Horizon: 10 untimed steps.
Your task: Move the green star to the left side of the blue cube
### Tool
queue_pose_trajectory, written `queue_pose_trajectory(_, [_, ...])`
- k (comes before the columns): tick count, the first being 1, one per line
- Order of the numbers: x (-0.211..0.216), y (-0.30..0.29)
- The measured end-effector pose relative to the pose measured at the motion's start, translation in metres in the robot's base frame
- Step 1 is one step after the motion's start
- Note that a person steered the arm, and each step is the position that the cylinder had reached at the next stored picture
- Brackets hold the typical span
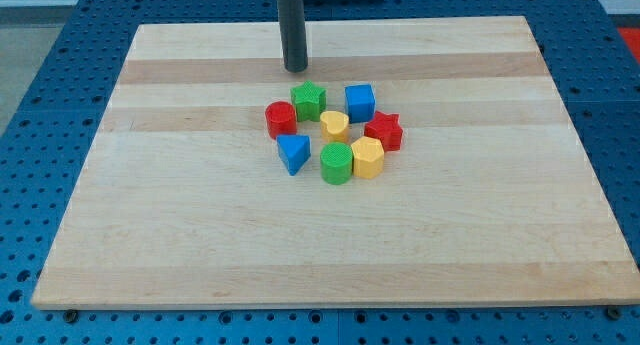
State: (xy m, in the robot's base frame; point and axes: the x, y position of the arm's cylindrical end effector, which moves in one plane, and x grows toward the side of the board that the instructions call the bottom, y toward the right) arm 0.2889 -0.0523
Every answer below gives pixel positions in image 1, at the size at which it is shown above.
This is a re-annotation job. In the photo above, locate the green cylinder block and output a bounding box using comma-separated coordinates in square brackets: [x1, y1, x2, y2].
[320, 142, 353, 185]

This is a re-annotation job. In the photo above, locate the green star block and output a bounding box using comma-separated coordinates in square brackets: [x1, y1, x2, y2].
[290, 81, 326, 122]

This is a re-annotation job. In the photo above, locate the red star block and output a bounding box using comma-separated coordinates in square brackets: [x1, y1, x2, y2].
[364, 111, 403, 152]

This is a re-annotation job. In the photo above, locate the red cylinder block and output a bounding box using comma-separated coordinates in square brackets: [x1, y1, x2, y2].
[265, 101, 297, 139]

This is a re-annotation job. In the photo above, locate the wooden board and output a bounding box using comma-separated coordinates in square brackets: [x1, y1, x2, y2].
[32, 16, 639, 310]

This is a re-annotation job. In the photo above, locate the yellow hexagon block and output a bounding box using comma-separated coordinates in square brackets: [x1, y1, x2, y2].
[351, 136, 385, 179]

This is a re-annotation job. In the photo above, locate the yellow heart block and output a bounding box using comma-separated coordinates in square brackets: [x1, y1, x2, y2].
[320, 111, 349, 143]

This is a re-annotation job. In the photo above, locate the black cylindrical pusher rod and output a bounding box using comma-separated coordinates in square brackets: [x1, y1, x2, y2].
[276, 0, 308, 73]

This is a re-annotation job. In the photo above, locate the blue triangle block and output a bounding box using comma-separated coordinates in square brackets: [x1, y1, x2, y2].
[276, 135, 311, 176]

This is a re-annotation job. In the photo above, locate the blue perforated table plate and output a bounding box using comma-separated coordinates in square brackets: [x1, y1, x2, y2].
[1, 0, 639, 344]

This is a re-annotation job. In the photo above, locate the blue cube block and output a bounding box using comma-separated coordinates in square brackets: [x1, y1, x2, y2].
[345, 84, 376, 123]

